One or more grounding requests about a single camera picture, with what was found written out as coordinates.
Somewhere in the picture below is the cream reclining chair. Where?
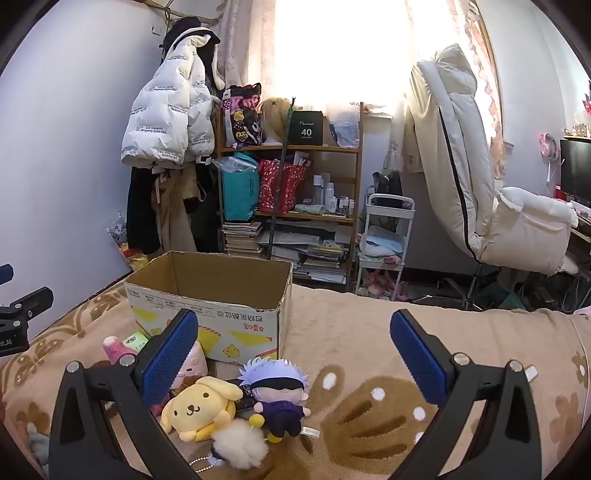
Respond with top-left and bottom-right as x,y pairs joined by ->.
406,44 -> 580,311

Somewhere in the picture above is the yellow dog plush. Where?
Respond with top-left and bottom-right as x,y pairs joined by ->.
160,376 -> 244,442

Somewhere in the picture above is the blue and white bag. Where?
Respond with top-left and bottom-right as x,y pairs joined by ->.
329,115 -> 361,149

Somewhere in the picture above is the white puffer jacket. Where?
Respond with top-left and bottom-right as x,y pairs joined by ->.
121,31 -> 217,166

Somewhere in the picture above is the blond wig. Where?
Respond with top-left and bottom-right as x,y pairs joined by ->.
259,97 -> 291,145

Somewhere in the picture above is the pink desk fan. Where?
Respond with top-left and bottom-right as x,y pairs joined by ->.
538,132 -> 566,195

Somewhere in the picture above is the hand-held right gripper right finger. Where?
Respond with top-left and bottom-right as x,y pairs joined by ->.
389,308 -> 543,480

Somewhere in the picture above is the black hat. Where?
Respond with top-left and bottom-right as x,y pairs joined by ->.
159,16 -> 222,54

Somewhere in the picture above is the dark green pole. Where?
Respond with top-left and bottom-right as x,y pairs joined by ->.
265,96 -> 296,259

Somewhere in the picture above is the red patterned bag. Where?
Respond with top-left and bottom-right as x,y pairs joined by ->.
259,159 -> 310,214

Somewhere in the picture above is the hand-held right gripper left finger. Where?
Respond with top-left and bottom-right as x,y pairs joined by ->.
48,308 -> 200,480

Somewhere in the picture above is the teal shopping bag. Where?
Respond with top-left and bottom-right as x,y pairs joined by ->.
221,154 -> 260,221

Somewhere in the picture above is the white-haired doll plush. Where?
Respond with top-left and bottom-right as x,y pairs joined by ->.
238,357 -> 311,445

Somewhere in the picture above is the green tissue packet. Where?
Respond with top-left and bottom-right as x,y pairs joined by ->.
122,331 -> 149,354

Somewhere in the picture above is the floral curtain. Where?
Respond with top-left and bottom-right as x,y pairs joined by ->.
217,0 -> 278,93
455,0 -> 506,181

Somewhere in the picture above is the black monitor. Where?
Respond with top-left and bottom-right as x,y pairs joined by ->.
560,138 -> 591,208

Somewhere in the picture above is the beige hanging garment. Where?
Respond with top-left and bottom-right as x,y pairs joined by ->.
152,161 -> 198,254

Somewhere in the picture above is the pile of papers and books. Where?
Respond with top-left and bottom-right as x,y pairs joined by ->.
259,228 -> 349,284

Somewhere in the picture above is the black printed tote bag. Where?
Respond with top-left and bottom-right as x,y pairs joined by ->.
223,83 -> 265,148

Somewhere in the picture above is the black hanging coat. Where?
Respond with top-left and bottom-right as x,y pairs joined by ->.
127,161 -> 162,256

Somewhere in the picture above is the black hanging garment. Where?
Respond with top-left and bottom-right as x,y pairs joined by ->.
191,157 -> 223,254

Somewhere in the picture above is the black box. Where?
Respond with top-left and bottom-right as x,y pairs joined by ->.
286,111 -> 326,147

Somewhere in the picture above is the stack of books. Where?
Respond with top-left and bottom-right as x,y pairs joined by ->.
222,222 -> 264,256

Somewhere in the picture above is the pink soft toy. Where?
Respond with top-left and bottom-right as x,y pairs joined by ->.
102,336 -> 138,366

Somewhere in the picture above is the plastic bag of snacks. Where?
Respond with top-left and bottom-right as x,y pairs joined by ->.
107,224 -> 153,273

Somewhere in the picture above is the wooden shelf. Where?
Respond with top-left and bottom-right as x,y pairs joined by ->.
215,99 -> 365,291

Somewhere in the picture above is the white fluffy pompom keychain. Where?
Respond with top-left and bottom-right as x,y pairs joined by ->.
191,419 -> 269,474

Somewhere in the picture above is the white trolley cart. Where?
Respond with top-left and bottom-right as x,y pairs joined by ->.
355,194 -> 415,301

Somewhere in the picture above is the pink plush toys pile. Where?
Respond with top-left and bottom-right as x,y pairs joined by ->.
365,272 -> 407,301

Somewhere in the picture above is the group of cosmetic bottles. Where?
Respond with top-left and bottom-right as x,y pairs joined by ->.
311,173 -> 356,215

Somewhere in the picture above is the printed cardboard box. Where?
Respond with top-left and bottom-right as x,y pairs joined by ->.
124,250 -> 294,361

